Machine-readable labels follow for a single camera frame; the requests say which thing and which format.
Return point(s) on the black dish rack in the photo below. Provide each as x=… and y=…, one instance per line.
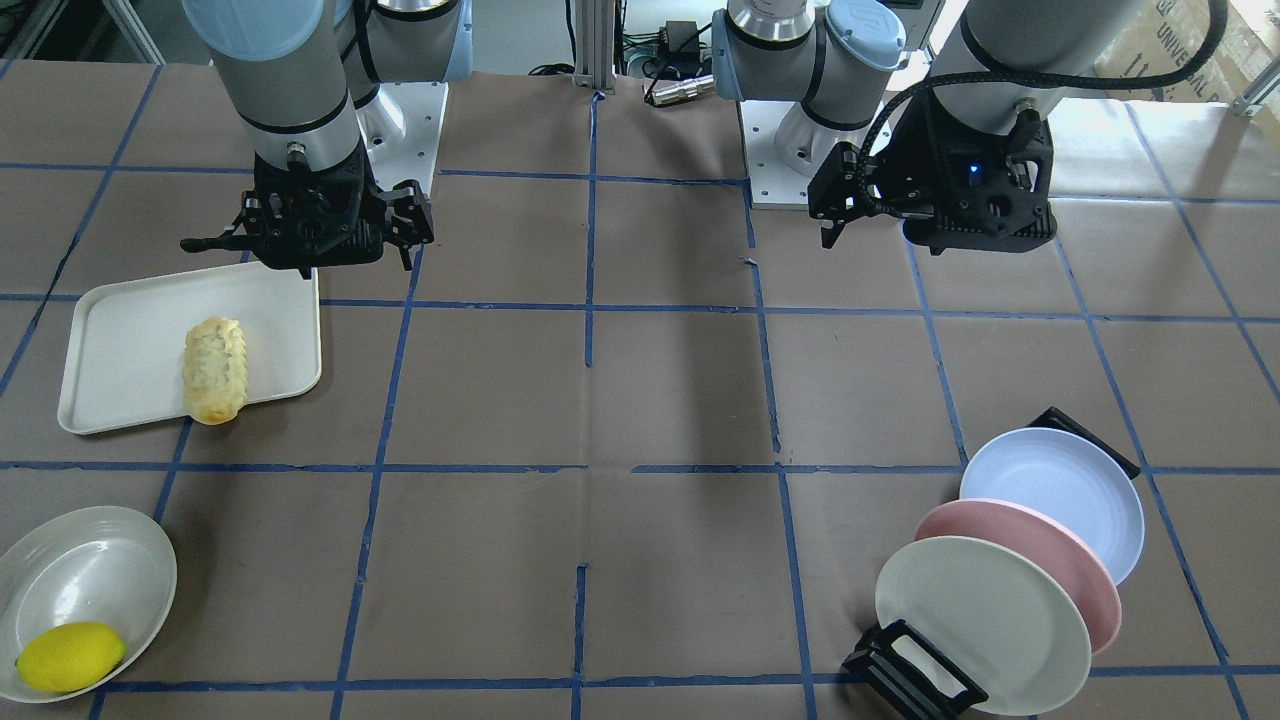
x=905, y=669

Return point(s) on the yellow bread roll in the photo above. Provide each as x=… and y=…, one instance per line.
x=215, y=371

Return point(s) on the cream round plate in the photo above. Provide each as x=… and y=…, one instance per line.
x=999, y=618

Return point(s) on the yellow lemon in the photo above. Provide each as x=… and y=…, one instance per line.
x=70, y=657

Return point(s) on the white oval plate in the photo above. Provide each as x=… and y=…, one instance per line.
x=108, y=565

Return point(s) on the pink round plate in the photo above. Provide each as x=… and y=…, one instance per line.
x=1046, y=542

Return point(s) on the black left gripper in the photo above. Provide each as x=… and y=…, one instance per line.
x=918, y=160

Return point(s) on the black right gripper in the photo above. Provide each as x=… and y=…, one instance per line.
x=401, y=212

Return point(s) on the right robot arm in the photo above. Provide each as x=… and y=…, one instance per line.
x=343, y=102

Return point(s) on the white rectangular tray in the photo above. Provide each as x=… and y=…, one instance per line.
x=151, y=350

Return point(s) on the blue round plate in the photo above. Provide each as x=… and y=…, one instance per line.
x=1070, y=480

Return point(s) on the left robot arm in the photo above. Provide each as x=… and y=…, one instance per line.
x=835, y=62

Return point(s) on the aluminium frame post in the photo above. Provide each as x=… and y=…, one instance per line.
x=594, y=45

